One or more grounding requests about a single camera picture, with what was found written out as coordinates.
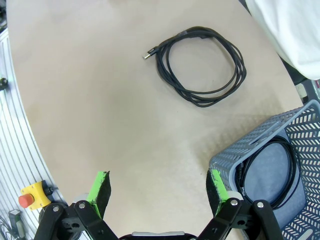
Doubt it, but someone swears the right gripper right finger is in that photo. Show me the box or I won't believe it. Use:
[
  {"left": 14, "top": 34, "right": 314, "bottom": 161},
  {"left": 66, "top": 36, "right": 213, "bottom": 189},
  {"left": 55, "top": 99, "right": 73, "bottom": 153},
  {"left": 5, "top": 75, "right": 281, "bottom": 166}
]
[{"left": 197, "top": 168, "right": 285, "bottom": 240}]

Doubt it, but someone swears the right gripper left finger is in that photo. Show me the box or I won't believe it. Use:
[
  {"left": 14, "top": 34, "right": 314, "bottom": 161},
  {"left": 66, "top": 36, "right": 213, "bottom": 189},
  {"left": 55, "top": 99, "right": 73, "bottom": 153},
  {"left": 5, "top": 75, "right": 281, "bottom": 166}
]
[{"left": 33, "top": 170, "right": 119, "bottom": 240}]

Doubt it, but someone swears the black usb cable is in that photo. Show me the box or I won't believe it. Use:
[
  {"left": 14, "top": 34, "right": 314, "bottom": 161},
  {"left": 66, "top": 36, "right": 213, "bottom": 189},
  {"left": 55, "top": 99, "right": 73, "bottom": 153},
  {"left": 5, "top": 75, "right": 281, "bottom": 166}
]
[
  {"left": 142, "top": 25, "right": 248, "bottom": 109},
  {"left": 236, "top": 138, "right": 302, "bottom": 211}
]

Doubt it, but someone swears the yellow emergency stop button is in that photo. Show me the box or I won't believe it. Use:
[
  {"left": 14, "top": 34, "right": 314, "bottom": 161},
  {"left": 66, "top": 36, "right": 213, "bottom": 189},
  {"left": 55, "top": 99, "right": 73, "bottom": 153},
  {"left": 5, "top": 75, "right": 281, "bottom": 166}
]
[{"left": 18, "top": 181, "right": 52, "bottom": 212}]

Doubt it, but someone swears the grey plastic mesh basket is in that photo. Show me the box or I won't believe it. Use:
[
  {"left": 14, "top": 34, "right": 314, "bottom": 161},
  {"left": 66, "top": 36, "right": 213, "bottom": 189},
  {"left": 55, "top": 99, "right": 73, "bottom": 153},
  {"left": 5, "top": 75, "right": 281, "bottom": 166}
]
[{"left": 208, "top": 99, "right": 320, "bottom": 240}]

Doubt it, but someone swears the person in white sweatshirt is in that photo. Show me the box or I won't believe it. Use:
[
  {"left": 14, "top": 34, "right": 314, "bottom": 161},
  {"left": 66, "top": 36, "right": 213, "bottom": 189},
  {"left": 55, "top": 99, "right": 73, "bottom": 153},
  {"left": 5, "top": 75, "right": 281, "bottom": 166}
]
[{"left": 244, "top": 0, "right": 320, "bottom": 80}]

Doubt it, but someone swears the aluminium profile frame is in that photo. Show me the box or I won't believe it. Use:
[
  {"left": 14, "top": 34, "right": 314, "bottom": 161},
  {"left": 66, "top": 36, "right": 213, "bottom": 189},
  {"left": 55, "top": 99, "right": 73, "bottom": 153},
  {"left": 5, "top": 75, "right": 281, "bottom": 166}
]
[{"left": 0, "top": 27, "right": 67, "bottom": 240}]

